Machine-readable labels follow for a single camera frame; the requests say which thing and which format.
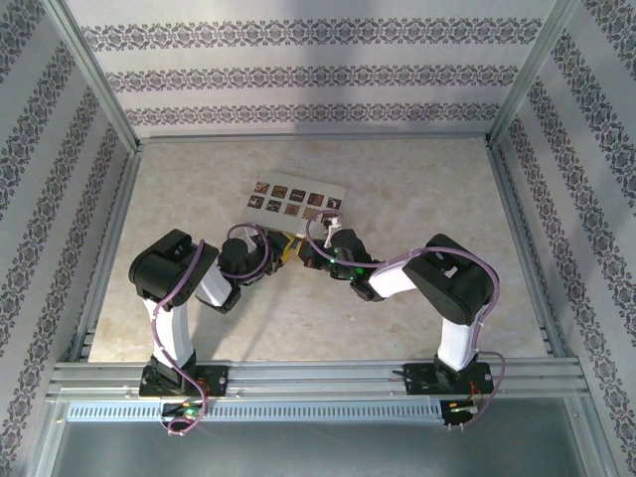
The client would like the white box with picture tiles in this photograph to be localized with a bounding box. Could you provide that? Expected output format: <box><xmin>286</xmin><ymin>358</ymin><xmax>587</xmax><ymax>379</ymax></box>
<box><xmin>244</xmin><ymin>171</ymin><xmax>348</xmax><ymax>238</ymax></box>

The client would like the small circuit board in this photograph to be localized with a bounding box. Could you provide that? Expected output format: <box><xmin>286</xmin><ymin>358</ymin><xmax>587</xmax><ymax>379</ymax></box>
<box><xmin>160</xmin><ymin>402</ymin><xmax>208</xmax><ymax>419</ymax></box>
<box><xmin>440</xmin><ymin>398</ymin><xmax>482</xmax><ymax>426</ymax></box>

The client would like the grey metal panel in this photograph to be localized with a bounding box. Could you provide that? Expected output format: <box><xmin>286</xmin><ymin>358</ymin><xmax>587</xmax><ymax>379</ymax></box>
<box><xmin>47</xmin><ymin>397</ymin><xmax>603</xmax><ymax>477</ymax></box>

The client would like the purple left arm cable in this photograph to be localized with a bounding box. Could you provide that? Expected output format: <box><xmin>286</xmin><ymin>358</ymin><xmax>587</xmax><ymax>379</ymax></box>
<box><xmin>150</xmin><ymin>223</ymin><xmax>272</xmax><ymax>438</ymax></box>

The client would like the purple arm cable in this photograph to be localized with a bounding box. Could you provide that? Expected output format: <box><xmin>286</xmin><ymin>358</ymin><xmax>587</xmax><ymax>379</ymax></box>
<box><xmin>150</xmin><ymin>223</ymin><xmax>272</xmax><ymax>438</ymax></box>
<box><xmin>304</xmin><ymin>213</ymin><xmax>509</xmax><ymax>428</ymax></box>

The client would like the aluminium frame rail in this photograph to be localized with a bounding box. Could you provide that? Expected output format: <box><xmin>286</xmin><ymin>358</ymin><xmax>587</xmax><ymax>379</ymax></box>
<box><xmin>68</xmin><ymin>141</ymin><xmax>144</xmax><ymax>362</ymax></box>
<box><xmin>485</xmin><ymin>140</ymin><xmax>586</xmax><ymax>360</ymax></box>
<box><xmin>136</xmin><ymin>133</ymin><xmax>493</xmax><ymax>147</ymax></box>

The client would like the wide aluminium base rail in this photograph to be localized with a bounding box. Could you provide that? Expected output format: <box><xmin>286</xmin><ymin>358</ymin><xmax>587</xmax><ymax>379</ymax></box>
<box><xmin>46</xmin><ymin>361</ymin><xmax>596</xmax><ymax>401</ymax></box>

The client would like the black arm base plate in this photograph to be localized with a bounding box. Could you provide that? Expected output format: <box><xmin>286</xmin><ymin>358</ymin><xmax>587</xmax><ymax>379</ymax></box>
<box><xmin>402</xmin><ymin>361</ymin><xmax>492</xmax><ymax>398</ymax></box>
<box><xmin>138</xmin><ymin>364</ymin><xmax>231</xmax><ymax>398</ymax></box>

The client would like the slotted grey cable duct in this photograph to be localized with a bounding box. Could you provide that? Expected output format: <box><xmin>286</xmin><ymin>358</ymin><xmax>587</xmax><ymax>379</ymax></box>
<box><xmin>64</xmin><ymin>399</ymin><xmax>445</xmax><ymax>423</ymax></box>

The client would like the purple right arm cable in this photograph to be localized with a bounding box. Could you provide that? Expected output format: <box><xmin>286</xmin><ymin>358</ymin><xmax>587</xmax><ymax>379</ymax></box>
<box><xmin>304</xmin><ymin>213</ymin><xmax>509</xmax><ymax>428</ymax></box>

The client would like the aluminium frame corner post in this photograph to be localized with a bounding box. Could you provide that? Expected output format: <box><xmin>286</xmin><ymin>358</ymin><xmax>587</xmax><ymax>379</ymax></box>
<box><xmin>43</xmin><ymin>0</ymin><xmax>143</xmax><ymax>153</ymax></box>
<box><xmin>487</xmin><ymin>0</ymin><xmax>581</xmax><ymax>145</ymax></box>

